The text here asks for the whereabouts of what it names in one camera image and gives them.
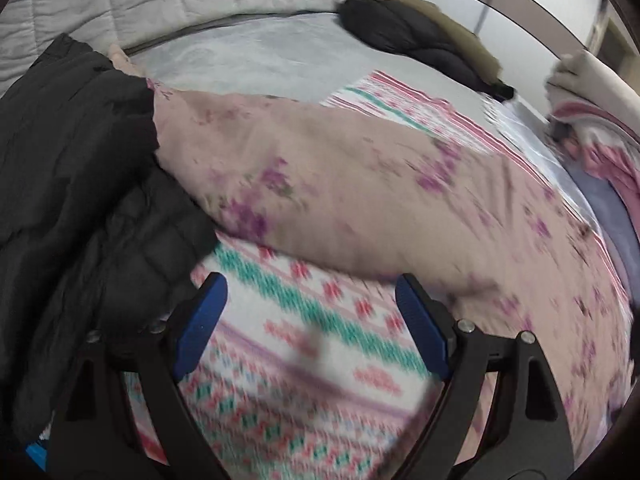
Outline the patterned pink white blanket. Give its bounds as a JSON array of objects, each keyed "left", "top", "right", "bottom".
[{"left": 122, "top": 71, "right": 596, "bottom": 480}]

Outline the white quilted headboard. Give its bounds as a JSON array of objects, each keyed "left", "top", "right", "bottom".
[{"left": 0, "top": 0, "right": 401, "bottom": 97}]

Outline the pink white striped cloth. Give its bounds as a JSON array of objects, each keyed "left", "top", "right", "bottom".
[{"left": 545, "top": 50, "right": 640, "bottom": 221}]

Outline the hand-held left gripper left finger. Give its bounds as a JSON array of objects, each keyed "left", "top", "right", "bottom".
[{"left": 47, "top": 272, "right": 229, "bottom": 480}]

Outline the black puffer jacket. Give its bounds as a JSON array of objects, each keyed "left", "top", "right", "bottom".
[{"left": 0, "top": 33, "right": 217, "bottom": 441}]

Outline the lavender cloth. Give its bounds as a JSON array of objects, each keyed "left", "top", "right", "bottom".
[{"left": 565, "top": 160, "right": 640, "bottom": 306}]

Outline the dark jacket with fur hood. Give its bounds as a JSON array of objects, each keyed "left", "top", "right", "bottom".
[{"left": 339, "top": 0, "right": 516, "bottom": 102}]

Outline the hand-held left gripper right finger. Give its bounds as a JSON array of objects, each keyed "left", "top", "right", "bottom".
[{"left": 394, "top": 273, "right": 576, "bottom": 480}]

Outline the wardrobe with brown trim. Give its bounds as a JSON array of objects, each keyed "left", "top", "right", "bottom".
[{"left": 392, "top": 0, "right": 636, "bottom": 126}]

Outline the pink floral quilt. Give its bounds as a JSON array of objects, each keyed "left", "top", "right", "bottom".
[{"left": 107, "top": 44, "right": 632, "bottom": 466}]

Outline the grey bed sheet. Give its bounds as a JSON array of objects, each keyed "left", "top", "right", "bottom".
[{"left": 122, "top": 12, "right": 596, "bottom": 221}]

